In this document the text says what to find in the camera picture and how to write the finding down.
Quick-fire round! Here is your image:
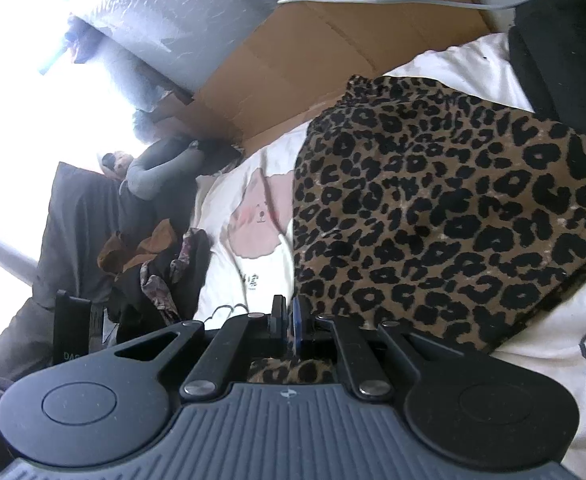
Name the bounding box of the white cable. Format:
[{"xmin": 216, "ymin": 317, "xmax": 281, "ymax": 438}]
[{"xmin": 277, "ymin": 0, "xmax": 518, "ymax": 11}]

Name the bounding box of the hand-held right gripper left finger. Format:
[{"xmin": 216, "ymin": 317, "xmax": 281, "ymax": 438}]
[{"xmin": 116, "ymin": 295, "xmax": 289, "ymax": 402}]

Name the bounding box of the cream bear print bed sheet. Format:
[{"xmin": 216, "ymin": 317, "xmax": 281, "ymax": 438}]
[{"xmin": 193, "ymin": 32, "xmax": 586, "ymax": 480}]

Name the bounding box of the brown garment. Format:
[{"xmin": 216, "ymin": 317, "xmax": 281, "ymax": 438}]
[{"xmin": 97, "ymin": 220, "xmax": 176, "ymax": 273}]

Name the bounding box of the dark grey pillow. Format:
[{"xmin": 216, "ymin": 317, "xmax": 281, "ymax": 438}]
[{"xmin": 0, "ymin": 160, "xmax": 199, "ymax": 381}]

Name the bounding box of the small brown plush toy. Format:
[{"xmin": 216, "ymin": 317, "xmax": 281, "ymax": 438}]
[{"xmin": 102, "ymin": 150, "xmax": 134, "ymax": 181}]

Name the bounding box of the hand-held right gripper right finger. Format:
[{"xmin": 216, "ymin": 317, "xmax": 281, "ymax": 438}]
[{"xmin": 290, "ymin": 296, "xmax": 461, "ymax": 402}]

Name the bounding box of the folded black garment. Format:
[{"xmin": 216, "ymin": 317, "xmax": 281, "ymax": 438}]
[{"xmin": 508, "ymin": 0, "xmax": 586, "ymax": 141}]

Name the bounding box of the leopard print garment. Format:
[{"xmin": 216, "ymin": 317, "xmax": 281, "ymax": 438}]
[{"xmin": 245, "ymin": 75, "xmax": 586, "ymax": 386}]

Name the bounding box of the grey neck pillow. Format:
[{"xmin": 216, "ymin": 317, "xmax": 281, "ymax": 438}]
[{"xmin": 118, "ymin": 137, "xmax": 206, "ymax": 201}]

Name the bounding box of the flat cardboard sheet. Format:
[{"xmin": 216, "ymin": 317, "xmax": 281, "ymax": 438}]
[{"xmin": 153, "ymin": 0, "xmax": 504, "ymax": 146}]

